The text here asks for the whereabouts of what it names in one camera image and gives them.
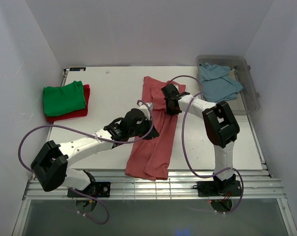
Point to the blue t shirt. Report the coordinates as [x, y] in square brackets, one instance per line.
[217, 83]

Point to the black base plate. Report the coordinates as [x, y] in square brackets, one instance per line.
[212, 189]
[97, 189]

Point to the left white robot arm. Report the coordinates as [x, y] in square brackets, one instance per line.
[53, 164]

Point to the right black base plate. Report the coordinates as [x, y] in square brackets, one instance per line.
[212, 189]

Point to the clear plastic bin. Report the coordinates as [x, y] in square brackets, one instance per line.
[246, 101]

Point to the blue label sticker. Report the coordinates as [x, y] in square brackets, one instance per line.
[77, 69]

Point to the folded red t shirt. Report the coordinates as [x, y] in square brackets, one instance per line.
[74, 114]

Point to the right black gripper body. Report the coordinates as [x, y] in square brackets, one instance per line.
[169, 110]

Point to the folded green t shirt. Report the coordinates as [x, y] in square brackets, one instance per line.
[58, 101]

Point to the aluminium table frame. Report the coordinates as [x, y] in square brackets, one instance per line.
[115, 88]

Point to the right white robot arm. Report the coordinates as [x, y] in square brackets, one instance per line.
[221, 128]

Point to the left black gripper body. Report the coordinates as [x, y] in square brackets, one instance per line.
[142, 130]

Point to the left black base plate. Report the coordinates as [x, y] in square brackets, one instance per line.
[97, 189]

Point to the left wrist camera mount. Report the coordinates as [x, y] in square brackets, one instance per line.
[146, 108]

